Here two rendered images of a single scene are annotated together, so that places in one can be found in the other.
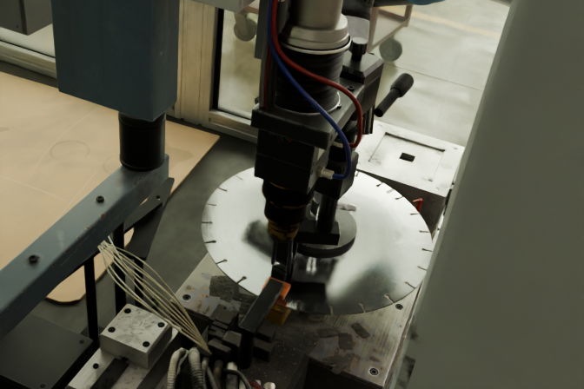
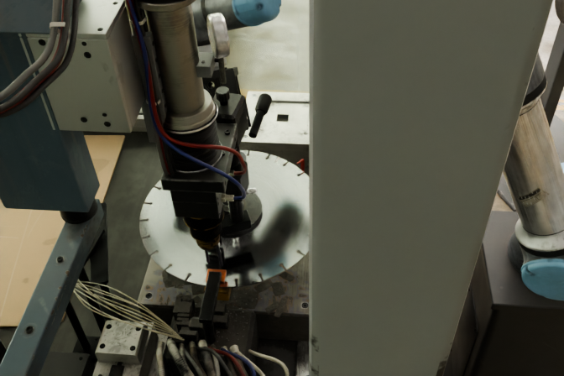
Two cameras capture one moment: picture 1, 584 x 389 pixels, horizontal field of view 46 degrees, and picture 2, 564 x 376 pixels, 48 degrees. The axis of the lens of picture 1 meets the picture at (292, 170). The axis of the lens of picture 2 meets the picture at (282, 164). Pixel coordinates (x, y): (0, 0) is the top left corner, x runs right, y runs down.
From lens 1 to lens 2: 0.21 m
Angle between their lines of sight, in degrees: 12
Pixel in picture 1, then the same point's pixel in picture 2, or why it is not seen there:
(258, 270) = (198, 263)
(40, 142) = not seen: outside the picture
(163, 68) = (84, 172)
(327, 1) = (191, 93)
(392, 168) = (274, 132)
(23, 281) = (29, 351)
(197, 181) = (120, 184)
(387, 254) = (289, 216)
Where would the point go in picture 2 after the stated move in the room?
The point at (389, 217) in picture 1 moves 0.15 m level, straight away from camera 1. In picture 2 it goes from (283, 183) to (281, 132)
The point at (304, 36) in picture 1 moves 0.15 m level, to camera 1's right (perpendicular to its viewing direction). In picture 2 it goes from (183, 122) to (308, 102)
